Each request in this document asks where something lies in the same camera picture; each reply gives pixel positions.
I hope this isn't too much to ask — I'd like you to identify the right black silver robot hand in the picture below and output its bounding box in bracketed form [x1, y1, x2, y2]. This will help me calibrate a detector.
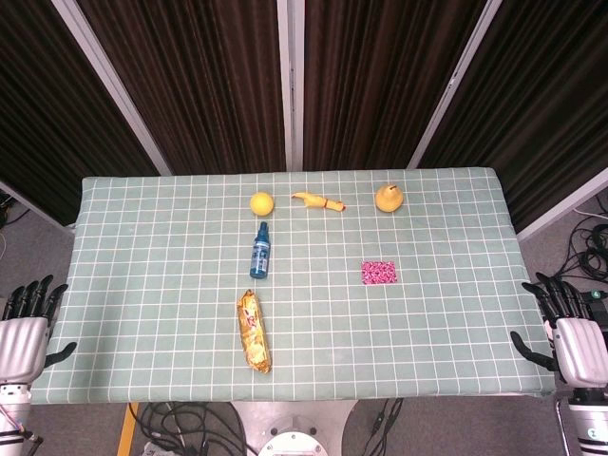
[510, 271, 608, 389]

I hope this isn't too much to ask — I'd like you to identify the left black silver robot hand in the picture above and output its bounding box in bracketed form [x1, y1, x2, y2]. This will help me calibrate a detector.
[0, 274, 78, 386]

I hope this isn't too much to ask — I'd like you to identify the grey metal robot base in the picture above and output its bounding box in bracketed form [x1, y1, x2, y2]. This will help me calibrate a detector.
[231, 400, 357, 456]

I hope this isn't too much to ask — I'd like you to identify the yellow floor tape strip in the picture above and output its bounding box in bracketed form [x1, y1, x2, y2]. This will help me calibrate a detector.
[117, 402, 141, 456]

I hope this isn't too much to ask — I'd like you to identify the green checkered tablecloth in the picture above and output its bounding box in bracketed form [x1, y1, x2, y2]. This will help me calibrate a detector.
[28, 165, 557, 406]

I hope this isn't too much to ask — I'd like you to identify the dark brown curtain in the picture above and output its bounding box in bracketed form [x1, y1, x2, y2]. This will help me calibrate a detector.
[0, 0, 161, 227]
[420, 0, 608, 233]
[75, 0, 286, 175]
[303, 0, 489, 170]

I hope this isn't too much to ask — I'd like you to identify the gold snack packet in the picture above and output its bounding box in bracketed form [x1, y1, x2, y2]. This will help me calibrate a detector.
[236, 289, 273, 375]

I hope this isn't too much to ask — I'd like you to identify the yellow pear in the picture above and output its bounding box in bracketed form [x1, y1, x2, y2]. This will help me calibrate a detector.
[374, 183, 405, 214]

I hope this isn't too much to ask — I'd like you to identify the blue spray bottle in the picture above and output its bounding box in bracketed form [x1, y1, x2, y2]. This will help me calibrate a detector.
[249, 220, 272, 279]

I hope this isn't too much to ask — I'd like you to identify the yellow lemon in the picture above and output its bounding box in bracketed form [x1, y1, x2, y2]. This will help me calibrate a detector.
[249, 191, 276, 218]

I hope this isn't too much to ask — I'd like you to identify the yellow rubber chicken toy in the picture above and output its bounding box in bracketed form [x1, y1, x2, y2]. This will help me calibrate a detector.
[291, 191, 347, 213]

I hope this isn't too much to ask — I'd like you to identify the black cable bundle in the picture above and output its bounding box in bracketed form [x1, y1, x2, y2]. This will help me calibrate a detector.
[531, 195, 608, 287]
[127, 402, 248, 456]

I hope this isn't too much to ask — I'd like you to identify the white partition frame post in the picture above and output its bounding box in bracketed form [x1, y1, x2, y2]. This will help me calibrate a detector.
[407, 0, 504, 170]
[50, 0, 172, 176]
[276, 0, 306, 172]
[515, 179, 608, 242]
[0, 179, 76, 235]

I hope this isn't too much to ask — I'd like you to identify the black cable with connector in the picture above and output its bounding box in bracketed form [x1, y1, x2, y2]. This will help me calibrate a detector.
[359, 398, 405, 456]

